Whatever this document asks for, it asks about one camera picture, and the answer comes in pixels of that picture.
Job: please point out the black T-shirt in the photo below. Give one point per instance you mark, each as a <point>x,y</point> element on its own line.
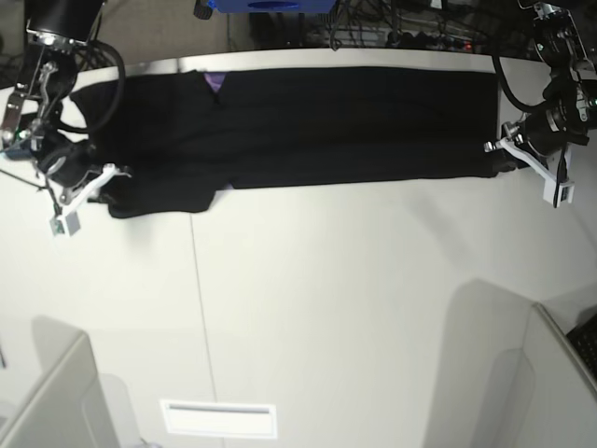
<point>185,140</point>

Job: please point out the black power strip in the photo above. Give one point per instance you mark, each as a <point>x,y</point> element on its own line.
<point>438,42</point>

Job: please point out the black keyboard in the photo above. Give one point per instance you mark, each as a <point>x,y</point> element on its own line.
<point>584,339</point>

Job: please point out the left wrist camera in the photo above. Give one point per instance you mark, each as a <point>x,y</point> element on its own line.
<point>557,192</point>

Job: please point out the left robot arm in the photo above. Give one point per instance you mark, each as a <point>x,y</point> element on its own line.
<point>564,38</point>

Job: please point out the grey partition panel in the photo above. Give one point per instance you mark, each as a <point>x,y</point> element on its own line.
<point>551,401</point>
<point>66,407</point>

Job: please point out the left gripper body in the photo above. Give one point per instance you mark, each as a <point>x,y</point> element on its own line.
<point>537,143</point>

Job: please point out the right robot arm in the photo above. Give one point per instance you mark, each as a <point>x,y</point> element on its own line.
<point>61,37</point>

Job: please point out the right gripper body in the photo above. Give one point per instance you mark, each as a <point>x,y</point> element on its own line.
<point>81,170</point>

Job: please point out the grey right partition panel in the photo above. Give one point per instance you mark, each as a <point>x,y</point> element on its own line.
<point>551,401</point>

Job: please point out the grey left partition panel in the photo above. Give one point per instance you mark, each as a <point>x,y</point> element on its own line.
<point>66,407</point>

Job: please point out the blue box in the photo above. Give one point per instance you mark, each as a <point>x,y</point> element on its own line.
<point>266,6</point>

